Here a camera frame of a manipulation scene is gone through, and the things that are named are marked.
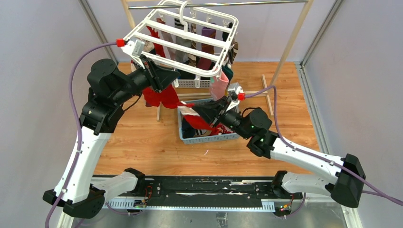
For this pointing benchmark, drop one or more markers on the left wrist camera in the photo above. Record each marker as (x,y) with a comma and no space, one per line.
(134,48)

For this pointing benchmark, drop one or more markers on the red snowman sock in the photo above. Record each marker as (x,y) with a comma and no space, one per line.
(151,98)

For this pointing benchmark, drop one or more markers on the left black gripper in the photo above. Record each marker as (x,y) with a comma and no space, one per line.
(158,78)

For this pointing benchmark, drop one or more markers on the pile of socks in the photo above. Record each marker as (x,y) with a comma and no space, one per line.
(189,132)

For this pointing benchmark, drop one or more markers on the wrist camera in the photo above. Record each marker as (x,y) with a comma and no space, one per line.
(234,89)
(134,48)

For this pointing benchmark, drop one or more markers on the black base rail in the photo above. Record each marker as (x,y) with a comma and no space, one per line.
(210,192)

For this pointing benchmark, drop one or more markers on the blue plastic basket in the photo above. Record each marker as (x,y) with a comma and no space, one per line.
(207,139)

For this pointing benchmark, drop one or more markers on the white clip sock hanger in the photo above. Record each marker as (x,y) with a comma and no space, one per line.
(162,18)

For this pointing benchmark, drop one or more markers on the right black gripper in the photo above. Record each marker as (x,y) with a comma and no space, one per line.
(211,110)

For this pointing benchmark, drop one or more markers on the red santa sock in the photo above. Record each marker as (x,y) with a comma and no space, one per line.
(169,98)

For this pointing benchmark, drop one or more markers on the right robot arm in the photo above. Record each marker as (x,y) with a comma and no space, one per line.
(340,178)

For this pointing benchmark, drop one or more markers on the dark green sock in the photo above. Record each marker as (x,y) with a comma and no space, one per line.
(228,72)

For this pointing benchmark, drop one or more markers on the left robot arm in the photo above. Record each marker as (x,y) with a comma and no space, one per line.
(109,90)

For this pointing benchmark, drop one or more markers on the white plastic basket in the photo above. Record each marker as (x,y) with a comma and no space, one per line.
(189,83)

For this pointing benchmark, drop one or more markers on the grey sock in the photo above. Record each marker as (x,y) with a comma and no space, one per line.
(179,55)

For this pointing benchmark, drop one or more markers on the pink patterned sock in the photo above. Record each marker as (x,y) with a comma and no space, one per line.
(218,86)

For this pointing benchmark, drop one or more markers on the brown striped sock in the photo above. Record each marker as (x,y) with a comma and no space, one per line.
(191,57)

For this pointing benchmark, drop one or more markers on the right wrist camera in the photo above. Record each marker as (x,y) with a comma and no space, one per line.
(234,89)

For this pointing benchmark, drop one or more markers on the red white cuff sock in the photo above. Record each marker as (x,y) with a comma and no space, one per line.
(192,117)

